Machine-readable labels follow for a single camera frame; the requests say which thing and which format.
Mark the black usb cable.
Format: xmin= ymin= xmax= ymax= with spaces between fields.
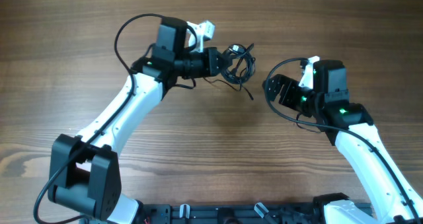
xmin=202 ymin=42 xmax=257 ymax=101

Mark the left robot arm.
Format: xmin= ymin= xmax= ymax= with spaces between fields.
xmin=40 ymin=17 xmax=229 ymax=223

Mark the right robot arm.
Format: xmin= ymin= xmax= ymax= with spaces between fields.
xmin=263 ymin=57 xmax=422 ymax=223

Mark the right camera black cable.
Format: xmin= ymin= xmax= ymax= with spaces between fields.
xmin=263 ymin=57 xmax=420 ymax=224

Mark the camera black cable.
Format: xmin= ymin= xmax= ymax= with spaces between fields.
xmin=32 ymin=13 xmax=198 ymax=224
xmin=263 ymin=57 xmax=420 ymax=224

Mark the left camera black cable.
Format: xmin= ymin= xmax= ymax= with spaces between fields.
xmin=32 ymin=13 xmax=198 ymax=224

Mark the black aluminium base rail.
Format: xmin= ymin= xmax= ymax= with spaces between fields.
xmin=136 ymin=202 xmax=325 ymax=224

